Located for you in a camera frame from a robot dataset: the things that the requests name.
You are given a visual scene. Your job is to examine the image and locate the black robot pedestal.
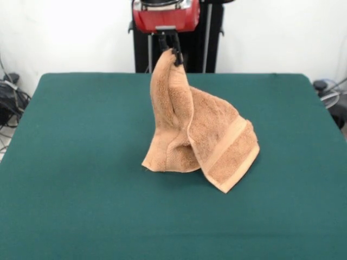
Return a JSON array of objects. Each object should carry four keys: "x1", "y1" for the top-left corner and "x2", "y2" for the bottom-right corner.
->
[{"x1": 127, "y1": 0, "x2": 226, "y2": 74}]

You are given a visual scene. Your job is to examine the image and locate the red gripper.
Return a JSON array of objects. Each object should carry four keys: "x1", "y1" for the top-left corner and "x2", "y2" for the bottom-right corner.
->
[{"x1": 132, "y1": 0, "x2": 201, "y2": 67}]

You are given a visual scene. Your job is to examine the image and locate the dark green table cloth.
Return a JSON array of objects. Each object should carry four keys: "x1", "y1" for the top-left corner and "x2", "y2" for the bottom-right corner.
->
[{"x1": 0, "y1": 72, "x2": 347, "y2": 260}]

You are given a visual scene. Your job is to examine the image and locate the orange terry towel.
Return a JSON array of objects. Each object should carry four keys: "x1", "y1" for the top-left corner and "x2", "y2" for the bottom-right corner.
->
[{"x1": 141, "y1": 48, "x2": 261, "y2": 194}]

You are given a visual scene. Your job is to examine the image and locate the black cable tangle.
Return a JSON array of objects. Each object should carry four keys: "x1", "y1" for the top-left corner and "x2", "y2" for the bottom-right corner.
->
[{"x1": 0, "y1": 54, "x2": 32, "y2": 160}]

